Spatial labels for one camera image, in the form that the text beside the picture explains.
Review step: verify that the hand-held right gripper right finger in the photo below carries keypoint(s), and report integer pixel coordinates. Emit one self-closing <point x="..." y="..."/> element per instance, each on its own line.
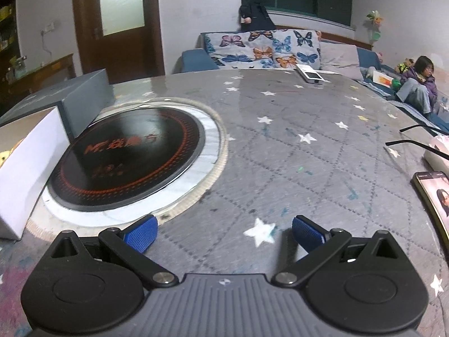
<point x="308" y="233"/>

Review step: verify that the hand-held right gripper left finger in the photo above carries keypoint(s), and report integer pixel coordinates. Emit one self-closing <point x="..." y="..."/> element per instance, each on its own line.
<point x="142" y="233"/>

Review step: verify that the grey quilted star desktop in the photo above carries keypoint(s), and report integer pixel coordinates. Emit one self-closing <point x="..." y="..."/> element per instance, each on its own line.
<point x="298" y="168"/>

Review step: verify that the round black induction hotplate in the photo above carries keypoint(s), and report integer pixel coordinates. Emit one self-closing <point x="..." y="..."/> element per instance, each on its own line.
<point x="133" y="154"/>

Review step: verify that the white cardboard box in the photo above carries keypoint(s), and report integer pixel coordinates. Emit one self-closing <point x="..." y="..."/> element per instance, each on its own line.
<point x="31" y="182"/>

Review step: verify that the black smartphone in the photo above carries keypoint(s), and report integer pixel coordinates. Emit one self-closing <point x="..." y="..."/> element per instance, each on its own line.
<point x="435" y="196"/>

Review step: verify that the black eyeglasses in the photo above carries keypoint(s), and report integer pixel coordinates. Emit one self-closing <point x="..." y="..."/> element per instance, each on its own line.
<point x="407" y="143"/>

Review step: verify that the dark grey cardboard box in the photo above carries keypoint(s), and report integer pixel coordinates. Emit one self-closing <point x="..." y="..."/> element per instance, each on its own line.
<point x="84" y="101"/>

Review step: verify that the white pink pouch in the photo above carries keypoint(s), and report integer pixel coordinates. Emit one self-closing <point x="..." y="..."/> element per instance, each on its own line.
<point x="438" y="161"/>

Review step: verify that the yellow toy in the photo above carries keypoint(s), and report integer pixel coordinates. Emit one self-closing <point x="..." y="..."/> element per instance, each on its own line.
<point x="4" y="158"/>

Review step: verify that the white handheld device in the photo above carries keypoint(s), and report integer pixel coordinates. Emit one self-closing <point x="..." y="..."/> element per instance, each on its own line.
<point x="310" y="74"/>

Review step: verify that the white paper sheet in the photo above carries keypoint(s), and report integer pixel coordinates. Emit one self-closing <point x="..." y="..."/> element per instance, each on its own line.
<point x="331" y="72"/>

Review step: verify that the open picture book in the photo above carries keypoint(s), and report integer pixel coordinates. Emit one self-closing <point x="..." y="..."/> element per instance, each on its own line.
<point x="383" y="79"/>

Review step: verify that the grey pillow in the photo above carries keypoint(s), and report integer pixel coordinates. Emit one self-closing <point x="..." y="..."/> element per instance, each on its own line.
<point x="338" y="58"/>

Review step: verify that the blue sofa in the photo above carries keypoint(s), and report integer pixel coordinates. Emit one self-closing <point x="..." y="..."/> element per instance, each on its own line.
<point x="196" y="59"/>

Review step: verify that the wooden door with frosted glass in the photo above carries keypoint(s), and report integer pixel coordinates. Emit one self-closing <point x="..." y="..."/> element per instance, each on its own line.
<point x="119" y="52"/>

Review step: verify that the butterfly print pillow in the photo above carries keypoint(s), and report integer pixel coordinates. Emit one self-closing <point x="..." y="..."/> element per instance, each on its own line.
<point x="259" y="49"/>

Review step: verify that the brown wooden table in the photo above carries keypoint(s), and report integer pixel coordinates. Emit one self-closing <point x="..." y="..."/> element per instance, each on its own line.
<point x="45" y="68"/>

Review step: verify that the yellow-green plush toy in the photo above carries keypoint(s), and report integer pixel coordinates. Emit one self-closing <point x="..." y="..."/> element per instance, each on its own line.
<point x="405" y="66"/>

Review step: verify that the black bag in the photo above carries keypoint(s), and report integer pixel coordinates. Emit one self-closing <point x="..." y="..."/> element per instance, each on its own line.
<point x="254" y="15"/>

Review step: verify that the artificial flower decoration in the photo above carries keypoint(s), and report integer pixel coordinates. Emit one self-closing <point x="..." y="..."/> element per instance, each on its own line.
<point x="375" y="17"/>

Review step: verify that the dark wooden cabinet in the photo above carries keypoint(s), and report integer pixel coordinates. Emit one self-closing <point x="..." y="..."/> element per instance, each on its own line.
<point x="7" y="42"/>

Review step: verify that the white wall socket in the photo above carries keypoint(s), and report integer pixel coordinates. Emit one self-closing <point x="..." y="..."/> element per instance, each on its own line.
<point x="51" y="27"/>

